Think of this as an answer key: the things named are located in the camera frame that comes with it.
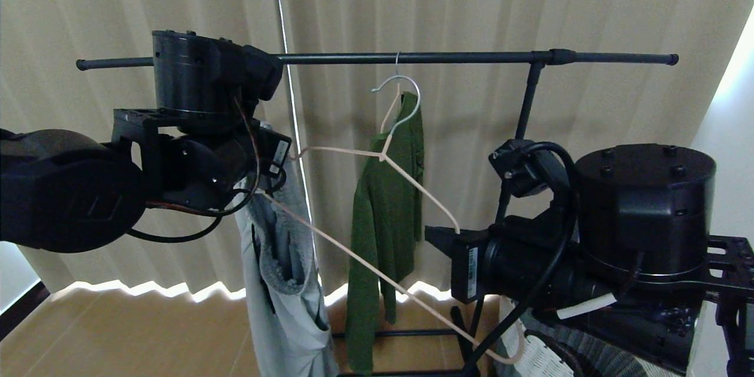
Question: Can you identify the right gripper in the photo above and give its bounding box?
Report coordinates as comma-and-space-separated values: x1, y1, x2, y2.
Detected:
451, 212, 705, 375

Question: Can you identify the white laundry basket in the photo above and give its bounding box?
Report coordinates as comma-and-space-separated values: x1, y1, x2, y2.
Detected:
495, 297, 690, 377

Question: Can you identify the pink clothes hanger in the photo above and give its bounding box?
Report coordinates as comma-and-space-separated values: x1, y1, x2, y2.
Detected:
259, 75, 526, 365
380, 52, 404, 134

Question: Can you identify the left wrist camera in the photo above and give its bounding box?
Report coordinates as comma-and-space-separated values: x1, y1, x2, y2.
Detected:
242, 46, 285, 102

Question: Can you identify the black clothes rack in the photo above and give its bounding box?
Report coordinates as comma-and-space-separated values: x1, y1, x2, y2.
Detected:
75, 48, 679, 377

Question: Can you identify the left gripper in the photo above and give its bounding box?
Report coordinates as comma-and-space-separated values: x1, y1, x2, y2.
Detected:
158, 125, 293, 213

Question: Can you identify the pale grey garment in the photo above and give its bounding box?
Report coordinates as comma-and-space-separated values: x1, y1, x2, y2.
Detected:
234, 124, 339, 377

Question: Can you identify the green printed shirt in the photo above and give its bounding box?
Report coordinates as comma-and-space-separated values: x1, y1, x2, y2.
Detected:
345, 91, 426, 375

